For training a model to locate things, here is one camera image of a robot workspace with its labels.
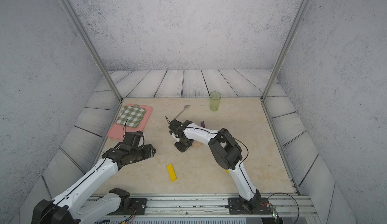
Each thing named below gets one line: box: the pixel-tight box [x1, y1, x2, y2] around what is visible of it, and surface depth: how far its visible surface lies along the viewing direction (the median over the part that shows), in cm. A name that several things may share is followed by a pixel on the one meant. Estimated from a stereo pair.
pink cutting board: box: [107, 103, 153, 140], surface depth 107 cm
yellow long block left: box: [166, 163, 178, 182], surface depth 86 cm
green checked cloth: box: [115, 105, 147, 129], surface depth 111 cm
